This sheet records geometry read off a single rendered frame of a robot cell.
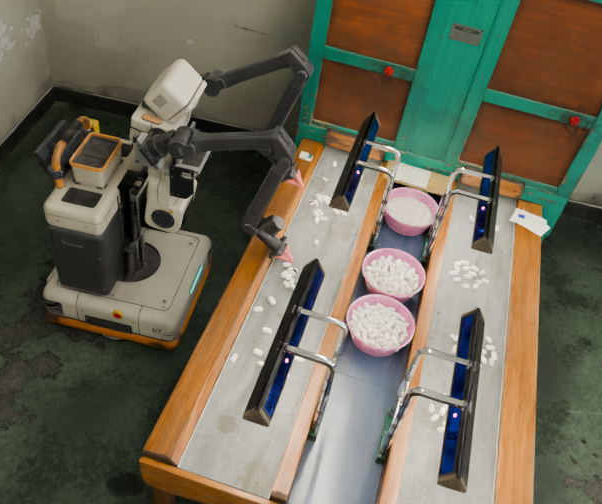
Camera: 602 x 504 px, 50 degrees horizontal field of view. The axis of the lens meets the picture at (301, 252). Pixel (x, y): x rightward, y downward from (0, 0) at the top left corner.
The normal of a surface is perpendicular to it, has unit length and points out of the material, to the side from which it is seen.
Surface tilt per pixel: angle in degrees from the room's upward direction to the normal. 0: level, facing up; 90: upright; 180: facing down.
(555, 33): 90
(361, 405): 0
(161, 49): 90
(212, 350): 0
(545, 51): 90
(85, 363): 0
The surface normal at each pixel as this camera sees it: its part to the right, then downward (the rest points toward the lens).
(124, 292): 0.13, -0.69
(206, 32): -0.18, 0.69
